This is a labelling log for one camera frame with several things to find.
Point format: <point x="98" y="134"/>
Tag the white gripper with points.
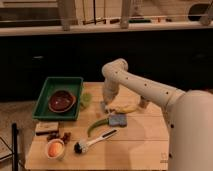
<point x="109" y="91"/>

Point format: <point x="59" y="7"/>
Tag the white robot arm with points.
<point x="189" y="115"/>

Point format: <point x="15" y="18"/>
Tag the green plastic cup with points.
<point x="85" y="100"/>

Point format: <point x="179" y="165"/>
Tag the white cup with orange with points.
<point x="55" y="149"/>

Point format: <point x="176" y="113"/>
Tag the blue sponge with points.
<point x="118" y="120"/>

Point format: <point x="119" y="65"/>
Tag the metal can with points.
<point x="143" y="102"/>

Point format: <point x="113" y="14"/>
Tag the brown wooden bowl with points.
<point x="61" y="101"/>

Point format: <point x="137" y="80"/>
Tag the green plastic tray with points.
<point x="52" y="84"/>

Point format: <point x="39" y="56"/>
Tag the white dish brush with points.
<point x="82" y="146"/>

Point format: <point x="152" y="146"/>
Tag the small brown toy pieces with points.
<point x="65" y="137"/>

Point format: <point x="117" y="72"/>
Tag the brown wooden block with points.
<point x="43" y="128"/>

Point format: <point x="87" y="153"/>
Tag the black metal stand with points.
<point x="13" y="148"/>

